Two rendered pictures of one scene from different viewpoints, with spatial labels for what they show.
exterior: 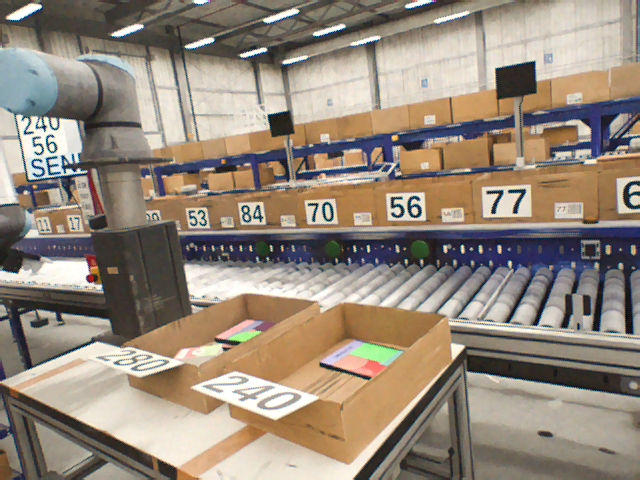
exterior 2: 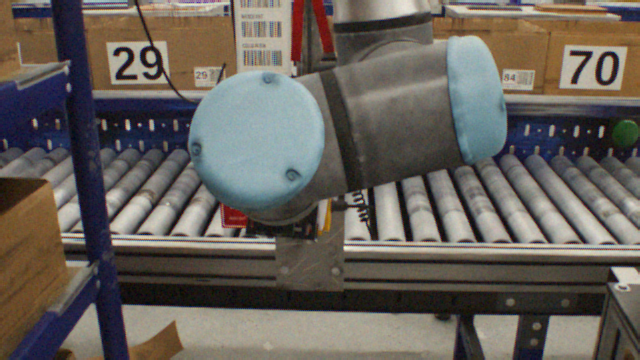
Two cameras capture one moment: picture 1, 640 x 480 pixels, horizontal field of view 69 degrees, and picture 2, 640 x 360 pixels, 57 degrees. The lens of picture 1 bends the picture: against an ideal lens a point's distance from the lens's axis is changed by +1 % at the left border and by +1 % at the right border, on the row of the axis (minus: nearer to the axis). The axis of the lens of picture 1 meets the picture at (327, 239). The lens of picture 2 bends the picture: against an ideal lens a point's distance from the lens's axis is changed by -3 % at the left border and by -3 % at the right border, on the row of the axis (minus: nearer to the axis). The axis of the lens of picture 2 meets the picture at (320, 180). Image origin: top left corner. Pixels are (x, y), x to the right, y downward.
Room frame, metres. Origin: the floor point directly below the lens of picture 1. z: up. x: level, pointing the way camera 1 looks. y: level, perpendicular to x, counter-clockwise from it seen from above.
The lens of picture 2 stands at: (1.07, 1.37, 1.23)
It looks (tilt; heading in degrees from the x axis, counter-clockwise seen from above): 21 degrees down; 330
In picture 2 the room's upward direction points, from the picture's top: straight up
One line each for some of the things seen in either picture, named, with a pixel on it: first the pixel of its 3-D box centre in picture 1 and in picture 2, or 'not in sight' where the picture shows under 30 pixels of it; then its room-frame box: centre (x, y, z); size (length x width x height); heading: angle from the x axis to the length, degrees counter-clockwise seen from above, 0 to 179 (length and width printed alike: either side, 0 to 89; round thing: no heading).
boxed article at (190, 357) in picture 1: (199, 360); not in sight; (1.01, 0.33, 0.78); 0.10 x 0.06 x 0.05; 88
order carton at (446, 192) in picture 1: (433, 200); not in sight; (1.89, -0.46, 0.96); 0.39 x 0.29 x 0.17; 57
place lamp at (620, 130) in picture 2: (332, 249); (625, 134); (1.92, -0.02, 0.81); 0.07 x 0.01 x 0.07; 57
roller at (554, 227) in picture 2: (247, 282); (534, 199); (1.88, 0.35, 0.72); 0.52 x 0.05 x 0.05; 147
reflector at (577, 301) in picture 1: (578, 317); not in sight; (0.98, -0.54, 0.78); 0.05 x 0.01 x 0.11; 57
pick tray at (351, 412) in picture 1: (344, 363); not in sight; (0.85, 0.00, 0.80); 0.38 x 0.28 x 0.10; 140
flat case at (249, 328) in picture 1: (259, 333); not in sight; (1.14, 0.21, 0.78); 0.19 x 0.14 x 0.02; 56
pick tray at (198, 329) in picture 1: (229, 341); not in sight; (1.05, 0.27, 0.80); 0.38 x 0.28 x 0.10; 142
